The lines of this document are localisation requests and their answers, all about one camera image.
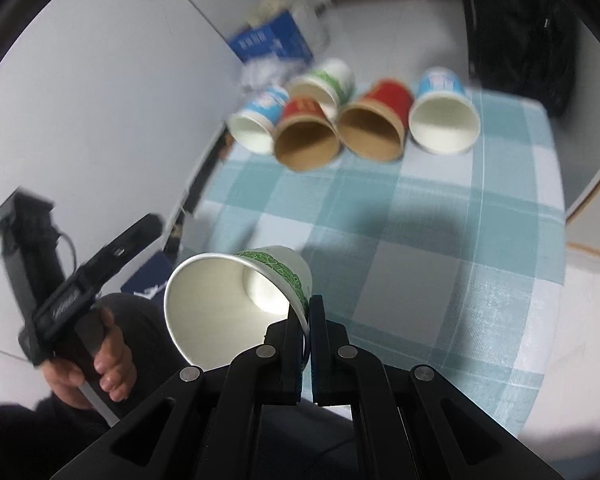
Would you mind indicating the white cup with green print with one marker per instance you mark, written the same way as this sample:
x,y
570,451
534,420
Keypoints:
x,y
215,310
330,80

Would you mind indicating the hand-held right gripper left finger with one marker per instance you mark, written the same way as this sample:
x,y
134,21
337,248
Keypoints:
x,y
289,360

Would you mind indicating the large red cup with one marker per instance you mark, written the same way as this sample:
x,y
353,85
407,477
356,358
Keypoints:
x,y
372,130

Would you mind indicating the small blue and white cup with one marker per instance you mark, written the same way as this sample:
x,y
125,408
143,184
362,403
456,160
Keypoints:
x,y
260,117

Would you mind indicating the person's dark trousers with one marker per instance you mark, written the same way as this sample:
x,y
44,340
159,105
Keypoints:
x,y
25,440

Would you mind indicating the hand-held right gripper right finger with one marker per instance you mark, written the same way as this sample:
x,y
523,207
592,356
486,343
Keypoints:
x,y
326,360

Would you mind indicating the teal checked tablecloth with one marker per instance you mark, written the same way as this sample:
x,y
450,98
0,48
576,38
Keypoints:
x,y
405,270

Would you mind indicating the small red cup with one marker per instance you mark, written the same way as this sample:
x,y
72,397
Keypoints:
x,y
305,147

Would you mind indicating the black table frame bar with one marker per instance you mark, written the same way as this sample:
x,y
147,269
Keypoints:
x,y
195,195

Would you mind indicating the white crumpled plastic bag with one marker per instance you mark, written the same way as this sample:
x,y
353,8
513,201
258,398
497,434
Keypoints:
x,y
270,72

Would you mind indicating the dark blue flat packet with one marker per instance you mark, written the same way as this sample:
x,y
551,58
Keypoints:
x,y
150,280

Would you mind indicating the blue cardboard box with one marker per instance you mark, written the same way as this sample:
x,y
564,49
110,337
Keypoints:
x,y
275,40

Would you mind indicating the large blue and white cup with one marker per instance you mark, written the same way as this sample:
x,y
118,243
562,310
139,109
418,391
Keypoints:
x,y
445,122

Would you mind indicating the person's left hand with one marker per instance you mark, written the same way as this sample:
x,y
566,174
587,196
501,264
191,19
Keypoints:
x,y
112,355

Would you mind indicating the black bag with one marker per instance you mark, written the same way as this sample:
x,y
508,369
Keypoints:
x,y
520,35

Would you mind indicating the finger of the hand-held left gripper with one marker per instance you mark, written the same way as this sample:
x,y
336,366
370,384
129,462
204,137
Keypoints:
x,y
125,245

